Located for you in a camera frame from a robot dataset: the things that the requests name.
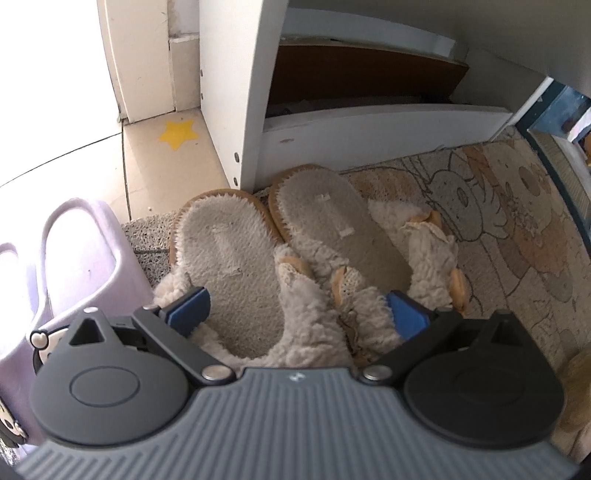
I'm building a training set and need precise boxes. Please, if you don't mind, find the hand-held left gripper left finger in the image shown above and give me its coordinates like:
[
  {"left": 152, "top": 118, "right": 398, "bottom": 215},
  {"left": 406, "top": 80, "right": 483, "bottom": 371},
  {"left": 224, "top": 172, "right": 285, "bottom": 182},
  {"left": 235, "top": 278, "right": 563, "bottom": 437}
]
[{"left": 69, "top": 286, "right": 230, "bottom": 387}]

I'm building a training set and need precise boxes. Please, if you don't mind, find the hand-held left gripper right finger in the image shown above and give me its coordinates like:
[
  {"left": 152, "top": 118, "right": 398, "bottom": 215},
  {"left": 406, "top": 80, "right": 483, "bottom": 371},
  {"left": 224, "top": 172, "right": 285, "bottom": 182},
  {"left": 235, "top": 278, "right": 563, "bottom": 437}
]
[{"left": 361, "top": 290, "right": 527, "bottom": 386}]

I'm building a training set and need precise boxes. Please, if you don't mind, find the cream fluffy bow slipper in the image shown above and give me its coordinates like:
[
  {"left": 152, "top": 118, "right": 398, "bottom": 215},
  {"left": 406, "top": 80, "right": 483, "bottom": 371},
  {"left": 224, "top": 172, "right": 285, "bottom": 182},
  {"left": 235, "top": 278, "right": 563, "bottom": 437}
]
[
  {"left": 268, "top": 164, "right": 467, "bottom": 365},
  {"left": 152, "top": 189, "right": 356, "bottom": 370}
]

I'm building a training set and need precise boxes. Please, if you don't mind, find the white shoe cabinet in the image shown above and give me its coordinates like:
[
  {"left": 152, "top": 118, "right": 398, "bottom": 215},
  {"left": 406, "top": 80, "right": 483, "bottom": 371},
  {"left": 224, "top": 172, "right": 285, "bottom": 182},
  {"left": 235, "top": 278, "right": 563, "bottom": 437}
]
[{"left": 198, "top": 0, "right": 555, "bottom": 190}]

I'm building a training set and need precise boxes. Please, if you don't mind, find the printed cartoon doormat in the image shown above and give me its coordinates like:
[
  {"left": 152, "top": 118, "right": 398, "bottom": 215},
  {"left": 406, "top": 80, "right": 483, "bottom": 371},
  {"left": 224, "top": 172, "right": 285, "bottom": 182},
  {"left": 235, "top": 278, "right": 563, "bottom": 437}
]
[{"left": 122, "top": 124, "right": 591, "bottom": 462}]

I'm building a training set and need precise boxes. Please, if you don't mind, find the yellow star sticker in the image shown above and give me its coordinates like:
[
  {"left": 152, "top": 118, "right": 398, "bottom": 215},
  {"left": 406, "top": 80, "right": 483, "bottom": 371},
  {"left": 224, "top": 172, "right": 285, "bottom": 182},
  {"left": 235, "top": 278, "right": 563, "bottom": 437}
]
[{"left": 159, "top": 119, "right": 199, "bottom": 151}]

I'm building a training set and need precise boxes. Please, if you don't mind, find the brown ribbed outdoor mat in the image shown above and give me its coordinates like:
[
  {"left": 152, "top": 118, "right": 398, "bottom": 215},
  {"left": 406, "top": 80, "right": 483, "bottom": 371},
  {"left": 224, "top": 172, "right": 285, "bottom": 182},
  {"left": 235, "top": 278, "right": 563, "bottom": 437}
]
[{"left": 531, "top": 131, "right": 591, "bottom": 185}]

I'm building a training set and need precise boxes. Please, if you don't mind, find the white door frame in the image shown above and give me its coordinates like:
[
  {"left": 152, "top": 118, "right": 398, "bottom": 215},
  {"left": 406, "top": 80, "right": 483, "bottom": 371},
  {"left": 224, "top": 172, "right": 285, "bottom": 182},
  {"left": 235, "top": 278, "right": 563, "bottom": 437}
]
[{"left": 97, "top": 0, "right": 178, "bottom": 124}]

